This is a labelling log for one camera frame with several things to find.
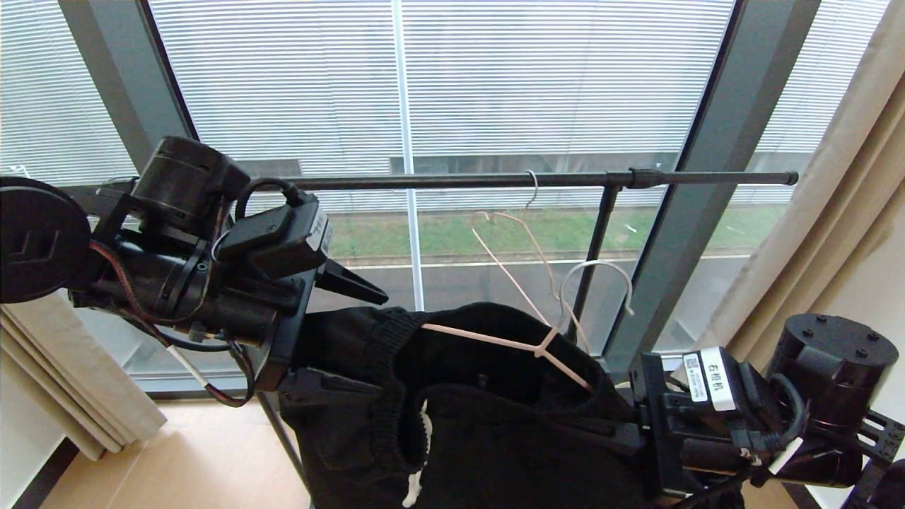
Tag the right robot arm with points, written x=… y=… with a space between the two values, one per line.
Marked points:
x=827 y=367

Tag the window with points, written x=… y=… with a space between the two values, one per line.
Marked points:
x=283 y=85

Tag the black clothes rack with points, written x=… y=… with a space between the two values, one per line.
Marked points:
x=495 y=180

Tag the beige curtain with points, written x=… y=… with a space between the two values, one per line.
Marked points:
x=71 y=382
x=834 y=212

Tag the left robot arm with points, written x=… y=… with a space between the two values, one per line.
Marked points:
x=177 y=177

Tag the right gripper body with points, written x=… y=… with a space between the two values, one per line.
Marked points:
x=664 y=438

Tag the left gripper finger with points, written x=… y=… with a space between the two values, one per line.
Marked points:
x=318 y=387
x=346 y=283

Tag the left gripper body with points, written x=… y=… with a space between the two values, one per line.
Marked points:
x=283 y=325

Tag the pink clothes hanger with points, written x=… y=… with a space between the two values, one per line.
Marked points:
x=495 y=340
x=532 y=185

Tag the black garment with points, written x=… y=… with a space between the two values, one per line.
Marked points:
x=495 y=438

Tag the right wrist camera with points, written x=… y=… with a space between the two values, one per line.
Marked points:
x=714 y=375

